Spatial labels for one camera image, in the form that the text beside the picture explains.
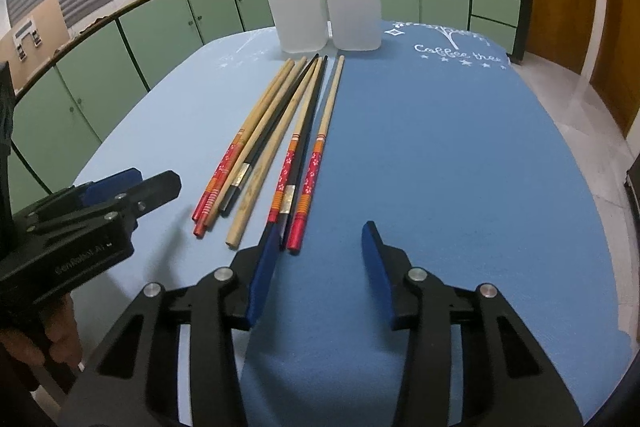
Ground person's left hand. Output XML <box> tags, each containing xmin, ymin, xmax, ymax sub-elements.
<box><xmin>0</xmin><ymin>294</ymin><xmax>82</xmax><ymax>370</ymax></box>

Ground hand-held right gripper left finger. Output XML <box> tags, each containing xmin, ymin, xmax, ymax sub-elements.
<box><xmin>57</xmin><ymin>222</ymin><xmax>282</xmax><ymax>427</ymax></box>

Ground green base kitchen cabinets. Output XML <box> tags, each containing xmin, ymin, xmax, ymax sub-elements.
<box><xmin>0</xmin><ymin>0</ymin><xmax>536</xmax><ymax>218</ymax></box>

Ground plain wooden chopstick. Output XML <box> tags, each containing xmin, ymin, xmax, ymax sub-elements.
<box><xmin>225</xmin><ymin>57</ymin><xmax>313</xmax><ymax>250</ymax></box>
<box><xmin>204</xmin><ymin>59</ymin><xmax>301</xmax><ymax>229</ymax></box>

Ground red patterned bamboo chopstick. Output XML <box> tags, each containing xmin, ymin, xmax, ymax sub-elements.
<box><xmin>267</xmin><ymin>57</ymin><xmax>321</xmax><ymax>224</ymax></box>
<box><xmin>287</xmin><ymin>55</ymin><xmax>347</xmax><ymax>253</ymax></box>
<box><xmin>192</xmin><ymin>59</ymin><xmax>296</xmax><ymax>223</ymax></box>
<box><xmin>195</xmin><ymin>57</ymin><xmax>307</xmax><ymax>239</ymax></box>

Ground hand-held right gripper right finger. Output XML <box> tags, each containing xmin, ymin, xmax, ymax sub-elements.
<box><xmin>361</xmin><ymin>221</ymin><xmax>586</xmax><ymax>427</ymax></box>

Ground white plastic container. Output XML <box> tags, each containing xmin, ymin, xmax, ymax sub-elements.
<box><xmin>261</xmin><ymin>0</ymin><xmax>332</xmax><ymax>54</ymax></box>
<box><xmin>320</xmin><ymin>0</ymin><xmax>383</xmax><ymax>51</ymax></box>

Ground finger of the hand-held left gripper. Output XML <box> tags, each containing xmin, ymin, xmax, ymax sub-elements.
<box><xmin>15</xmin><ymin>168</ymin><xmax>144</xmax><ymax>228</ymax></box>
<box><xmin>25</xmin><ymin>171</ymin><xmax>182</xmax><ymax>239</ymax></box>

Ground plain wooden door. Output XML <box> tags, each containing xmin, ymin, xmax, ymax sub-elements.
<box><xmin>590</xmin><ymin>0</ymin><xmax>640</xmax><ymax>138</ymax></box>

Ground black chopstick with silver band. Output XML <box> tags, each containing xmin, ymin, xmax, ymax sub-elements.
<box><xmin>277</xmin><ymin>55</ymin><xmax>330</xmax><ymax>252</ymax></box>
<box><xmin>219</xmin><ymin>53</ymin><xmax>321</xmax><ymax>214</ymax></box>

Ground cardboard panel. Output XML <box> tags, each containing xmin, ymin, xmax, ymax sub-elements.
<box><xmin>0</xmin><ymin>0</ymin><xmax>68</xmax><ymax>92</ymax></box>

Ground white utensil holder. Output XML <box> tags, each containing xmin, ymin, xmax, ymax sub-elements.
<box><xmin>65</xmin><ymin>19</ymin><xmax>633</xmax><ymax>427</ymax></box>

